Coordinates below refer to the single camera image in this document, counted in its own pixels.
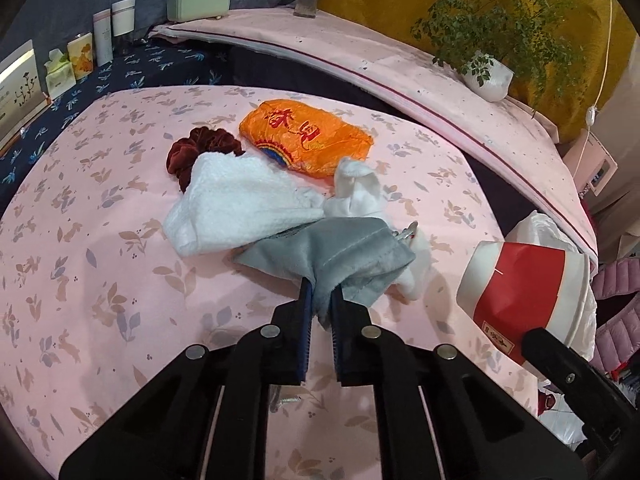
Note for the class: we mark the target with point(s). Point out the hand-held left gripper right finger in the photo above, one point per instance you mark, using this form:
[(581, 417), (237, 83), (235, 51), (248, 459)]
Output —
[(339, 330)]

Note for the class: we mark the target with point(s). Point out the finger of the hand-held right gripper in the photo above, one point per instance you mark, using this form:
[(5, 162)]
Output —
[(565, 375)]

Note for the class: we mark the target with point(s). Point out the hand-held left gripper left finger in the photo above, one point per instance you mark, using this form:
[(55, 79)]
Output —
[(305, 320)]

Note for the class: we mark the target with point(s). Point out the grey fabric pouch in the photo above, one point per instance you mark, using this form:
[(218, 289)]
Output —
[(345, 250)]

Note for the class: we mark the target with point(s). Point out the red and white paper cup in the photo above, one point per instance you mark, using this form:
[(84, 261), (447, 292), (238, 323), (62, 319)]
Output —
[(520, 270)]

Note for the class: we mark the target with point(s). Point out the trash bin with white liner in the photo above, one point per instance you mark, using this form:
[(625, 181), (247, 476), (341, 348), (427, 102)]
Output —
[(540, 230)]

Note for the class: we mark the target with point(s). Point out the purple down jacket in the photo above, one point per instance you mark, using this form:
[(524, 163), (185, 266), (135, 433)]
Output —
[(617, 320)]

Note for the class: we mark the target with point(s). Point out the metal screw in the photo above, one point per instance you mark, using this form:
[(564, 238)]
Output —
[(285, 402)]

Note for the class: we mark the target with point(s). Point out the white waffle towel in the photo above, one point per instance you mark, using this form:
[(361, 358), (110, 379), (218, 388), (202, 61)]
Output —
[(235, 200)]

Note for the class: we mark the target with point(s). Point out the white cotton glove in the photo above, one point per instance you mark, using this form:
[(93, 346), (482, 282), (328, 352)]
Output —
[(357, 190)]

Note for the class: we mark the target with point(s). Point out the orange plastic bag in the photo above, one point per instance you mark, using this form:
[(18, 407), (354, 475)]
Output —
[(305, 135)]

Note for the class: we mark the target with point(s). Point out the pink floral tablecloth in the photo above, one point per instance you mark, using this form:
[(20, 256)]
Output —
[(125, 270)]

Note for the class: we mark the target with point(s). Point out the maroon velvet scrunchie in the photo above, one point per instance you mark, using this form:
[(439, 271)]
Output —
[(190, 152)]

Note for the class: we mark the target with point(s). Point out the pink speckled cloth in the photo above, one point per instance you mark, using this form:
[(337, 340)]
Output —
[(400, 60)]

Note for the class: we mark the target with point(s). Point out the potted green plant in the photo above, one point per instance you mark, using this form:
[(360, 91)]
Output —
[(487, 77)]

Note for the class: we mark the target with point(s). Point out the navy leaf-print cloth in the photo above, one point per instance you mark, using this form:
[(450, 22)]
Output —
[(125, 67)]

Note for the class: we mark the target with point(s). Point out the pale green box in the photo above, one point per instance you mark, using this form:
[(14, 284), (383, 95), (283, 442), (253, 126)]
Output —
[(200, 5)]

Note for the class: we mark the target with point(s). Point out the green and white tissue pack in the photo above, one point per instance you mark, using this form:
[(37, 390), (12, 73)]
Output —
[(59, 77)]

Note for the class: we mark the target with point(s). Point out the yellow printed box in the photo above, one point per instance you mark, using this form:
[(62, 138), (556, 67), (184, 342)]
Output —
[(80, 57)]

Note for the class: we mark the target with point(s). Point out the yellow fleece backdrop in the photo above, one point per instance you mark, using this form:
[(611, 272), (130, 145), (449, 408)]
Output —
[(590, 25)]

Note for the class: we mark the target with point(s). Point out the white cylinder jar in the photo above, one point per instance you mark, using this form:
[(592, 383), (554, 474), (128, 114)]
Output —
[(123, 17)]

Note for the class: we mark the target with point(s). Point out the white display card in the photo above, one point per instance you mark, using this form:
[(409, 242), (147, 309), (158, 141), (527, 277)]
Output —
[(20, 95)]

